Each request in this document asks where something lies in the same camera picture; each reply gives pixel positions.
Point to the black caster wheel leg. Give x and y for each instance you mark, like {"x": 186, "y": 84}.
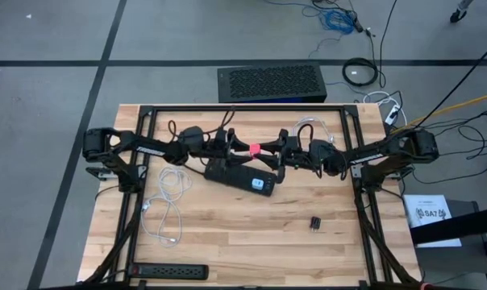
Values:
{"x": 457, "y": 16}

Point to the gray metal cart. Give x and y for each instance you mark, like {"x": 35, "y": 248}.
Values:
{"x": 469, "y": 266}

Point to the black wide power strip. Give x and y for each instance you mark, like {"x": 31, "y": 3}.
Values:
{"x": 235, "y": 177}

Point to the white printed paper sheet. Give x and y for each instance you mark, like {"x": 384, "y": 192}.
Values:
{"x": 429, "y": 229}

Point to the black perforated computer case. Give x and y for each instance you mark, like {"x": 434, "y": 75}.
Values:
{"x": 271, "y": 82}

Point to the light blue USB charger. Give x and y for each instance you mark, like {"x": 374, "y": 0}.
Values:
{"x": 258, "y": 184}

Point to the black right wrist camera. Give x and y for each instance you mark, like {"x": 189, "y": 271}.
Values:
{"x": 294, "y": 143}

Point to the black angled beam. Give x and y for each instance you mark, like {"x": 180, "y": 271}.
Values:
{"x": 461, "y": 225}

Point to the black slim power strip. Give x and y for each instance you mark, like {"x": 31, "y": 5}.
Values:
{"x": 167, "y": 272}

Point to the pink USB charger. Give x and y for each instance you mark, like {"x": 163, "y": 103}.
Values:
{"x": 255, "y": 150}

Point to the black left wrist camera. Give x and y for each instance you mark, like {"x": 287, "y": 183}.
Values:
{"x": 222, "y": 137}

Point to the black metal table frame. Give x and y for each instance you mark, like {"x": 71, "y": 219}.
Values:
{"x": 247, "y": 108}

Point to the small black plug adapter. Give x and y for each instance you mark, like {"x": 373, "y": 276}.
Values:
{"x": 315, "y": 222}

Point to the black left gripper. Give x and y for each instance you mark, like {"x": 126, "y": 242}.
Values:
{"x": 211, "y": 151}

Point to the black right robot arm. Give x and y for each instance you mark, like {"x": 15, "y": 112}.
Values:
{"x": 368, "y": 157}

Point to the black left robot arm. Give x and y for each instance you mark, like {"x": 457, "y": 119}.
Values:
{"x": 146, "y": 147}

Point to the white power strip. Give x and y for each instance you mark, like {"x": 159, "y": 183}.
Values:
{"x": 392, "y": 114}

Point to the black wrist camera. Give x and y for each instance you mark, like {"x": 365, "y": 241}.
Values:
{"x": 222, "y": 137}
{"x": 294, "y": 143}

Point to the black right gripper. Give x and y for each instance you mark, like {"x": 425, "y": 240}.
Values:
{"x": 302, "y": 159}

